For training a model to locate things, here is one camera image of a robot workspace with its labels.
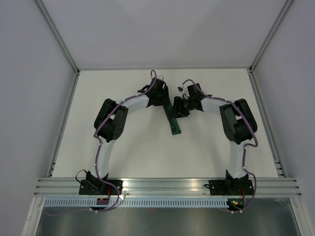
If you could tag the dark green cloth napkin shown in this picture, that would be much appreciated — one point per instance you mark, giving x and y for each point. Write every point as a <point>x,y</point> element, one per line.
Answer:
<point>169,111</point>

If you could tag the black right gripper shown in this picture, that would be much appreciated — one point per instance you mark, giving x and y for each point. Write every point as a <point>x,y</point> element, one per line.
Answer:
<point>179,112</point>

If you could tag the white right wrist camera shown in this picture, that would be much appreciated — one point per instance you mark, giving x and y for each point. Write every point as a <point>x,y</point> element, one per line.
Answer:
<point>182,89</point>

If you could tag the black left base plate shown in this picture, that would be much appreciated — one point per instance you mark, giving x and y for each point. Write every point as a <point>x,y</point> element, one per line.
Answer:
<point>100,188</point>

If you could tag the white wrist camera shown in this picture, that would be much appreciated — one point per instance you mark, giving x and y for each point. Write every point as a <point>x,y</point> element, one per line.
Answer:
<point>159,77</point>
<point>182,89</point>

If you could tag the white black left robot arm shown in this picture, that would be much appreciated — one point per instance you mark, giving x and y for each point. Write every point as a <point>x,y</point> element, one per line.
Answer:
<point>109,126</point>

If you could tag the aluminium mounting rail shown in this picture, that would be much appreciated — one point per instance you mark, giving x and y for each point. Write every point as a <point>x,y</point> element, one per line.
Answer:
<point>267,187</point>

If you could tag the aluminium enclosure frame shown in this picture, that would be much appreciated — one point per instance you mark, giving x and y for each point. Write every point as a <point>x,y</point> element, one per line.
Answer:
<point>273,39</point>

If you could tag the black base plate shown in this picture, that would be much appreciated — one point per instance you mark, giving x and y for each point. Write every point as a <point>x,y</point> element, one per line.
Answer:
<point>100,188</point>
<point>221,188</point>

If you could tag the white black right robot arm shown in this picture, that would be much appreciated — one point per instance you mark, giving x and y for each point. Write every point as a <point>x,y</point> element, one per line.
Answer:
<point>239,127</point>

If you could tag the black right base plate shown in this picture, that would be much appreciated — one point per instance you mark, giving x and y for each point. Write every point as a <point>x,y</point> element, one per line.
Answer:
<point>221,188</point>

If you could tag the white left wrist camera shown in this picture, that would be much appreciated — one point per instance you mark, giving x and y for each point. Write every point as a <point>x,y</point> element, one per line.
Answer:
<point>159,77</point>

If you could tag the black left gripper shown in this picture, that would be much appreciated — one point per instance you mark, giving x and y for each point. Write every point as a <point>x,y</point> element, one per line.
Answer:
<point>166,101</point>

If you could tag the white slotted cable duct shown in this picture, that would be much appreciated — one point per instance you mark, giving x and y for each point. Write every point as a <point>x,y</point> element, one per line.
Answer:
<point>137,202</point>

